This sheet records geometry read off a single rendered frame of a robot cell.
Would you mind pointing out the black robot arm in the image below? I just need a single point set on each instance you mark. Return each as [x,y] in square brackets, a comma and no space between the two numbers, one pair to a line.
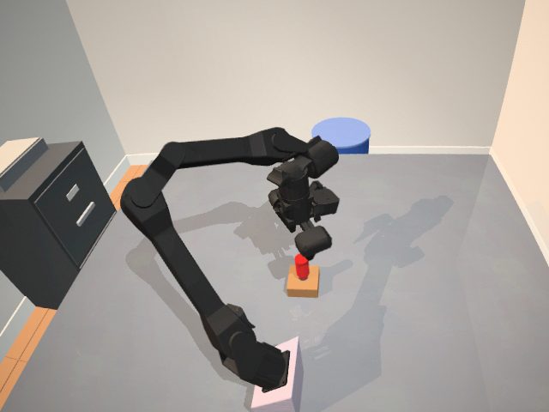
[142,201]

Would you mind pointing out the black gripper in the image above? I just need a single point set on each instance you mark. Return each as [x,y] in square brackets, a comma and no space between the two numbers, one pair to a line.
[312,240]

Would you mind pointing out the orange square block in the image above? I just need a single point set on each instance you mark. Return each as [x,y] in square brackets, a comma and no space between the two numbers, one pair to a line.
[307,288]

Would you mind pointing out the red cylinder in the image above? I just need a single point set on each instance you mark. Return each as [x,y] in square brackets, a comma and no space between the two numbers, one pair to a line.
[302,266]

